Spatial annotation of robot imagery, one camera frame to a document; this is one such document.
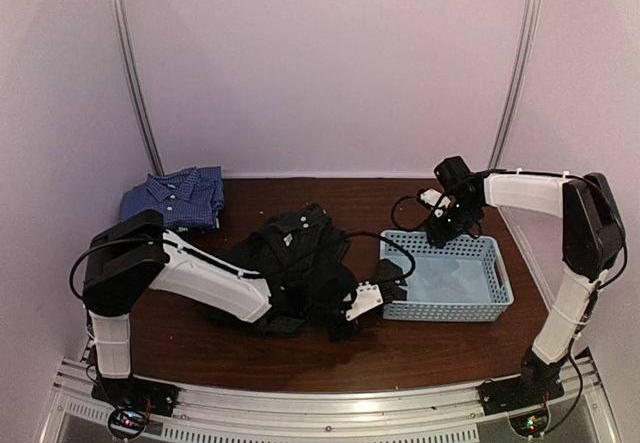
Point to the aluminium front rail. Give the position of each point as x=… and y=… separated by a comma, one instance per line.
x=451, y=413

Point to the light blue perforated plastic basket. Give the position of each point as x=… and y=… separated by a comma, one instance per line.
x=463, y=282

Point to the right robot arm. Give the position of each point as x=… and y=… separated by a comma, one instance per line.
x=593, y=237

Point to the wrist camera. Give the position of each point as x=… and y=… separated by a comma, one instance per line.
x=368, y=297
x=435, y=201

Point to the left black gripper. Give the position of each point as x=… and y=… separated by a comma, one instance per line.
x=338, y=334

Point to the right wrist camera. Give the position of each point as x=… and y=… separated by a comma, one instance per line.
x=435, y=201

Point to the black pinstriped long sleeve shirt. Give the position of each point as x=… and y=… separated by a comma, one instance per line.
x=300, y=254

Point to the left aluminium corner post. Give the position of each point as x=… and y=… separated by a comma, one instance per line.
x=134, y=86

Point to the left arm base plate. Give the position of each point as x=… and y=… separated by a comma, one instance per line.
x=134, y=401

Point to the blue checked shirt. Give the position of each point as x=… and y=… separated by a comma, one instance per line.
x=193, y=192

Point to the aluminium corner post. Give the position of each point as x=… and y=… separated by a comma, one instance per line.
x=527, y=34
x=134, y=86

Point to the right aluminium corner post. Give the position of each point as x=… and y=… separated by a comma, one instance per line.
x=527, y=34

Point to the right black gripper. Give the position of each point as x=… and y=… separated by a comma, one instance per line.
x=441, y=234

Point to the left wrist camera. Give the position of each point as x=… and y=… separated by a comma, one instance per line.
x=368, y=297

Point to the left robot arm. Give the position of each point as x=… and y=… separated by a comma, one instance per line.
x=141, y=254

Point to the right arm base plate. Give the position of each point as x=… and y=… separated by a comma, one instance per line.
x=520, y=398

